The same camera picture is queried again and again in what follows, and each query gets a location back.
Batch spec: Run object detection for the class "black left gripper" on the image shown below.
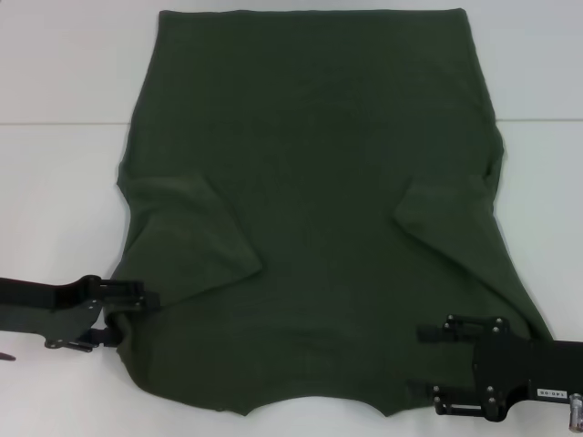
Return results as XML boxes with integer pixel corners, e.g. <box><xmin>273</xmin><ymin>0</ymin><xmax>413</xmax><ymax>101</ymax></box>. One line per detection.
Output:
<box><xmin>0</xmin><ymin>274</ymin><xmax>162</xmax><ymax>354</ymax></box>

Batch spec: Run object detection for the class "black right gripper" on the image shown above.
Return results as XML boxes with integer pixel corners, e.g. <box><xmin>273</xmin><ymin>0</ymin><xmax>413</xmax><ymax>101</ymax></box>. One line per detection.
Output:
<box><xmin>406</xmin><ymin>313</ymin><xmax>583</xmax><ymax>421</ymax></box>

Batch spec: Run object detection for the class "dark green t-shirt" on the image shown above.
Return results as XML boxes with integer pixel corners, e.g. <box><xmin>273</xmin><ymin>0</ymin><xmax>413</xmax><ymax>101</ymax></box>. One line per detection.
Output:
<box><xmin>113</xmin><ymin>7</ymin><xmax>555</xmax><ymax>418</ymax></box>

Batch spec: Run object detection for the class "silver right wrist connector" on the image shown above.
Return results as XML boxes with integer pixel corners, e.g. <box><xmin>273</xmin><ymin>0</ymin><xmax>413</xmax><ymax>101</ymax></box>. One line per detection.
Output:
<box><xmin>568</xmin><ymin>393</ymin><xmax>583</xmax><ymax>432</ymax></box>

